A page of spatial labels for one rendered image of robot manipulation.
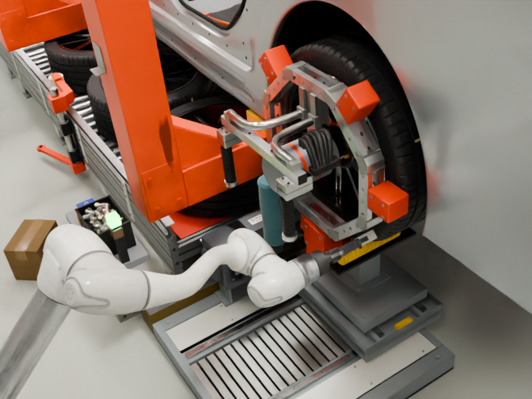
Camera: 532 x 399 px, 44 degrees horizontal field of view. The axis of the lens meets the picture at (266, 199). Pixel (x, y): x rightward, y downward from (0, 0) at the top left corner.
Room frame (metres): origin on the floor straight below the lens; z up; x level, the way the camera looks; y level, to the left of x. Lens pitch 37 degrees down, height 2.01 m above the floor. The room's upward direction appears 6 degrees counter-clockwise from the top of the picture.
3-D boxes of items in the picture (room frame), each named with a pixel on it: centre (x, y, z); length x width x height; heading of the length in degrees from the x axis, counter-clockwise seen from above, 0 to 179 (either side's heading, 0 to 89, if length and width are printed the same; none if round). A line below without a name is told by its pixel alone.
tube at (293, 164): (1.58, -0.12, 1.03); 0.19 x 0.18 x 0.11; 119
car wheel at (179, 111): (2.51, 0.18, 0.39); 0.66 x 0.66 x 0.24
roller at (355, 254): (1.67, -0.33, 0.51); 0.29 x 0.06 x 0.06; 119
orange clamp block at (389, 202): (1.45, -0.34, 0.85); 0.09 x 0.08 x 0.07; 29
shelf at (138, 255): (1.95, 0.62, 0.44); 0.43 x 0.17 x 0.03; 29
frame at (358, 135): (1.73, -0.18, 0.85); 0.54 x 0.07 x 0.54; 29
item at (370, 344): (1.81, -0.33, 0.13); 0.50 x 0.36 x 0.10; 29
